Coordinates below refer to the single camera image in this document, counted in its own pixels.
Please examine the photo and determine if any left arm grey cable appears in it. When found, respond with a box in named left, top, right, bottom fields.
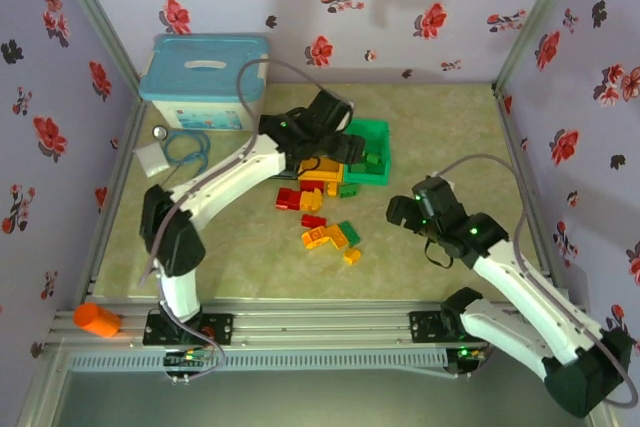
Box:
left=137, top=59, right=351, bottom=383

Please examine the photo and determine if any orange cylinder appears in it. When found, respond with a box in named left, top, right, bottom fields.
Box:
left=73, top=302, right=123, bottom=339

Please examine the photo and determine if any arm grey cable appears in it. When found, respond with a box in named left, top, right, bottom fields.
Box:
left=137, top=59, right=351, bottom=383
left=434, top=153, right=640, bottom=408

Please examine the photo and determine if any white storage box blue lid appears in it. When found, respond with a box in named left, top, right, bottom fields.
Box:
left=138, top=34, right=271, bottom=133

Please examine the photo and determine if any yellow plastic bin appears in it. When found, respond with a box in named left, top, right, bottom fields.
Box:
left=298, top=156, right=346, bottom=184

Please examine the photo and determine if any white packet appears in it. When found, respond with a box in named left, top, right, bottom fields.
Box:
left=133, top=143, right=170, bottom=178

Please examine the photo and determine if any blue stethoscope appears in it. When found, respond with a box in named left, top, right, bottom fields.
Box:
left=149, top=124, right=211, bottom=201

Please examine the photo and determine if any long aluminium base rail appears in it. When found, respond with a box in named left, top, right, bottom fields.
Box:
left=49, top=302, right=551, bottom=348

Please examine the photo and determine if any aluminium frame post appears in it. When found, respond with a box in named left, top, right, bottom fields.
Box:
left=44, top=0, right=144, bottom=98
left=492, top=0, right=587, bottom=96

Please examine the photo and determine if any green plastic bin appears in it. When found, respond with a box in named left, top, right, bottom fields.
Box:
left=342, top=119, right=392, bottom=187

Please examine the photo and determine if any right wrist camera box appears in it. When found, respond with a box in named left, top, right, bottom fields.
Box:
left=412, top=175, right=457, bottom=221

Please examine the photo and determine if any grey slotted cable duct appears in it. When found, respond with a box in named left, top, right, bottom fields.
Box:
left=67, top=350, right=449, bottom=374

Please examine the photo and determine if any small circuit board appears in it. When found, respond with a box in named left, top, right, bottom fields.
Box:
left=454, top=345, right=489, bottom=363
left=164, top=349, right=211, bottom=368

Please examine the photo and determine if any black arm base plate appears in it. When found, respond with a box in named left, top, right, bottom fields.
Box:
left=143, top=313, right=235, bottom=347
left=408, top=310, right=494, bottom=343

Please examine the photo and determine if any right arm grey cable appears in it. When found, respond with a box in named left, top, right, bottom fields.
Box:
left=434, top=153, right=640, bottom=408

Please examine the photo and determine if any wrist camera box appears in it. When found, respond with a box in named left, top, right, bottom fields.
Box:
left=305, top=90, right=355, bottom=136
left=412, top=175, right=457, bottom=221

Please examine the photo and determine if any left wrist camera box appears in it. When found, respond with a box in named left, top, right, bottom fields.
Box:
left=305, top=90, right=355, bottom=136

